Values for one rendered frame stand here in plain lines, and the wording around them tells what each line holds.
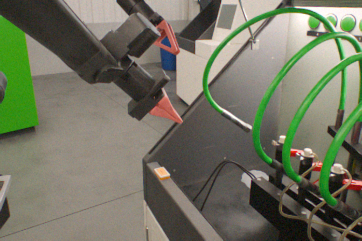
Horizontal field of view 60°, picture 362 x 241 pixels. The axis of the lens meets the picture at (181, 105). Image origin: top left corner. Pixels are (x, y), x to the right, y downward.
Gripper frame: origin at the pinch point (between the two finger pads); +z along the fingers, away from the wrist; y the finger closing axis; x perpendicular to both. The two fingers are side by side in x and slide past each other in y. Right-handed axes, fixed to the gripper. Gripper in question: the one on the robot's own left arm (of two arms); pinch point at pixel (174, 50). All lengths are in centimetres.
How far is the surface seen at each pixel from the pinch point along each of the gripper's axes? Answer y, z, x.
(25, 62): 232, -142, 143
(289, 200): -4.3, 46.3, 3.6
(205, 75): -0.9, 10.2, -1.5
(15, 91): 228, -126, 172
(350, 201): 19, 68, -8
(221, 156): 30.7, 33.8, 15.2
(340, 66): -21.0, 26.3, -21.3
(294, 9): -0.1, 12.9, -27.9
